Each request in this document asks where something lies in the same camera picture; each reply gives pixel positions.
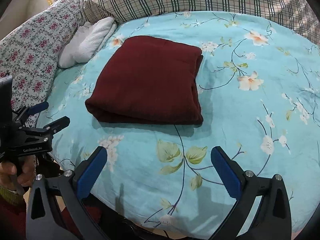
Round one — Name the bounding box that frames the red floral pillow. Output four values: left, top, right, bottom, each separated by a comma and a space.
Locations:
1, 0, 84, 111

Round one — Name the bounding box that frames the person's left forearm sleeve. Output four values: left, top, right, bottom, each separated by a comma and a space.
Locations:
0, 184, 83, 240

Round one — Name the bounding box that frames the white folded towel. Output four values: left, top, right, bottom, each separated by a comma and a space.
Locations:
58, 17, 117, 69

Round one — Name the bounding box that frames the dark red knit sweater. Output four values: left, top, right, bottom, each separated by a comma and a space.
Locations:
85, 36, 203, 125

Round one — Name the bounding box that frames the light blue floral bedsheet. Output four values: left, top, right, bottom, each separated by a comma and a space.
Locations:
37, 11, 319, 239

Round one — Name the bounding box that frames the person's left hand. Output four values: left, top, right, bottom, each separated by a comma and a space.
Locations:
0, 155, 35, 191

